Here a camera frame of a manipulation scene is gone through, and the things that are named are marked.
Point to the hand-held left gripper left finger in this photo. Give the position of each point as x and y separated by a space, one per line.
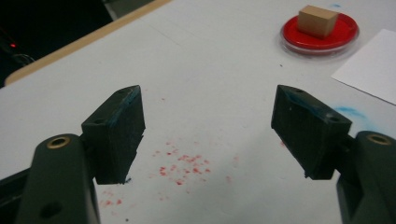
112 137

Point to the white paper sheet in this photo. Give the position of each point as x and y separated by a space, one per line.
370 68

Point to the wooden stamp block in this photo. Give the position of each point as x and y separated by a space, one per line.
316 21

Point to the red round plate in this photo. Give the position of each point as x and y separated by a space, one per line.
342 35

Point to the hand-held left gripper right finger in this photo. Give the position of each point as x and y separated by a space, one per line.
311 137

